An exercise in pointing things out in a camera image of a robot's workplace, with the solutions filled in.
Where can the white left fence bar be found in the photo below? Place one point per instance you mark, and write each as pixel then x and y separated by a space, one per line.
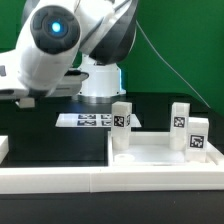
pixel 4 148

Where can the white front fence bar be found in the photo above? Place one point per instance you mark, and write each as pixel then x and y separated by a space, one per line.
pixel 110 179

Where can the white sheet with tags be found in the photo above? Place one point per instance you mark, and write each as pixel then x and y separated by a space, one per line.
pixel 89 120

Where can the white fence bar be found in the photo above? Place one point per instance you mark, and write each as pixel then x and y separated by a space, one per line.
pixel 4 148
pixel 110 179

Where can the white square table top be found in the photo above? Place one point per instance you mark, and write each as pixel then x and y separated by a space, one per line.
pixel 152 149

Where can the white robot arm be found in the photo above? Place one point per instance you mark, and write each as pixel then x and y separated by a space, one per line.
pixel 53 33

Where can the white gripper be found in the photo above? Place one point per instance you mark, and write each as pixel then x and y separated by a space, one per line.
pixel 70 84

